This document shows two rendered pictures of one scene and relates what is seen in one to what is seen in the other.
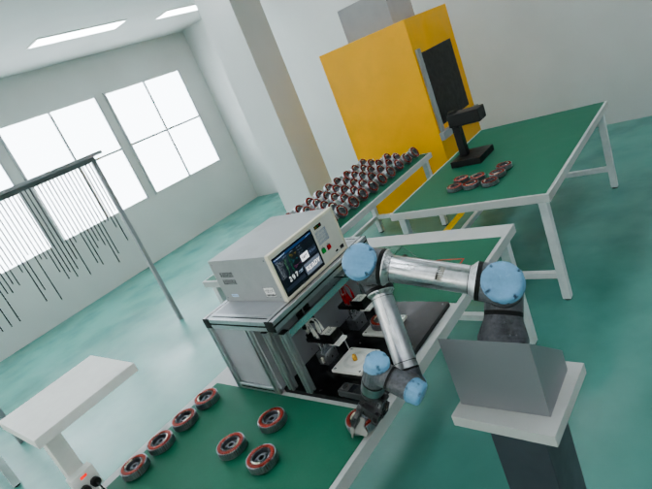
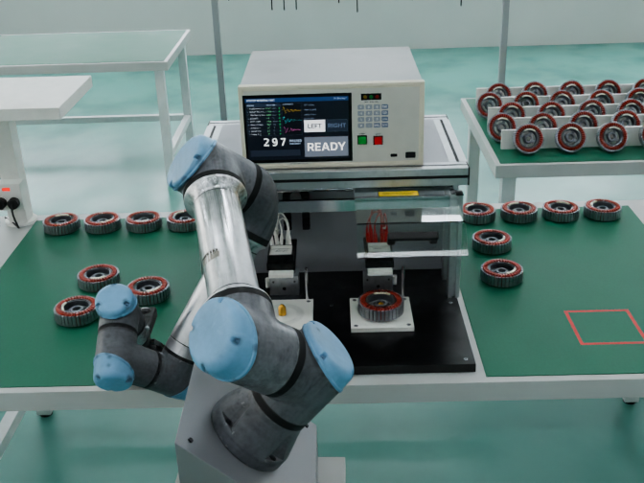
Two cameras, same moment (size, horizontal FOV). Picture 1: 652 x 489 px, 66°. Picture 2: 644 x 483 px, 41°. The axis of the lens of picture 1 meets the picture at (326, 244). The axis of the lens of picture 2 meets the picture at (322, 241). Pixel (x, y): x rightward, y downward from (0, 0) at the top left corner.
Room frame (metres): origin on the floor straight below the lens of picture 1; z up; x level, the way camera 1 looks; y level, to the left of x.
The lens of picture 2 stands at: (0.59, -1.33, 1.83)
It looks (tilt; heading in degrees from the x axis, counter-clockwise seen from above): 25 degrees down; 46
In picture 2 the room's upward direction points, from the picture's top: 2 degrees counter-clockwise
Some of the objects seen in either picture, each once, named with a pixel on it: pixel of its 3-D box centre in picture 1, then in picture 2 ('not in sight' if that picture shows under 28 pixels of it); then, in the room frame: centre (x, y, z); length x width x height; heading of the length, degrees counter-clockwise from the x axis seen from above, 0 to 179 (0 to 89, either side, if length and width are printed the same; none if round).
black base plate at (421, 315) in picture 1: (369, 345); (332, 317); (1.87, 0.00, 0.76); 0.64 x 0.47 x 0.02; 135
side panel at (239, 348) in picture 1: (244, 358); not in sight; (1.91, 0.50, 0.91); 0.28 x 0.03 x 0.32; 45
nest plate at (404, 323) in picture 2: (384, 325); (380, 313); (1.95, -0.10, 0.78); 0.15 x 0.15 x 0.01; 45
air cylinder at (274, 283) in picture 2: (327, 353); (285, 281); (1.88, 0.17, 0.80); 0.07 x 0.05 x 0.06; 135
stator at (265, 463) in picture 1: (262, 459); (77, 310); (1.45, 0.49, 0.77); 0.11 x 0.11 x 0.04
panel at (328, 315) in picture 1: (313, 312); (330, 219); (2.04, 0.17, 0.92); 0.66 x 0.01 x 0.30; 135
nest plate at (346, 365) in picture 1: (355, 360); (282, 316); (1.77, 0.07, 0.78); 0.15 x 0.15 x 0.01; 45
